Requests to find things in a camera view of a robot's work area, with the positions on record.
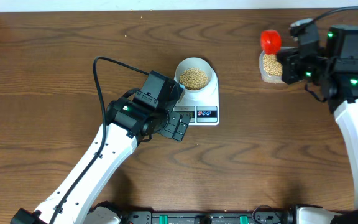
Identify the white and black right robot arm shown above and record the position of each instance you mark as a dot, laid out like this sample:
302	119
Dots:
334	68

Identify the clear container of soybeans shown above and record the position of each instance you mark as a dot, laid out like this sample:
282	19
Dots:
271	70

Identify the white plastic bowl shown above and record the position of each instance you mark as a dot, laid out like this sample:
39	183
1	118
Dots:
194	73

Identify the white digital kitchen scale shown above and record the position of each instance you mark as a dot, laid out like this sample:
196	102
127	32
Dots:
201	106

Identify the red plastic measuring scoop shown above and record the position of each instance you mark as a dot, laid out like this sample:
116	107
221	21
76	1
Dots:
270	41

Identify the black mounting rail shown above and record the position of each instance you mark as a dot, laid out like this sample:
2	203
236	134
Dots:
263	216

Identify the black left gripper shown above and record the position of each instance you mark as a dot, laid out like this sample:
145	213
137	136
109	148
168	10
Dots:
169	129

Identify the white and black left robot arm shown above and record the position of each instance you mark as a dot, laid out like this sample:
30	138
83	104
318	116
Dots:
130	120

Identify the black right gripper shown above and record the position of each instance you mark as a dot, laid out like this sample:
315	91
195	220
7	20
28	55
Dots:
288	63

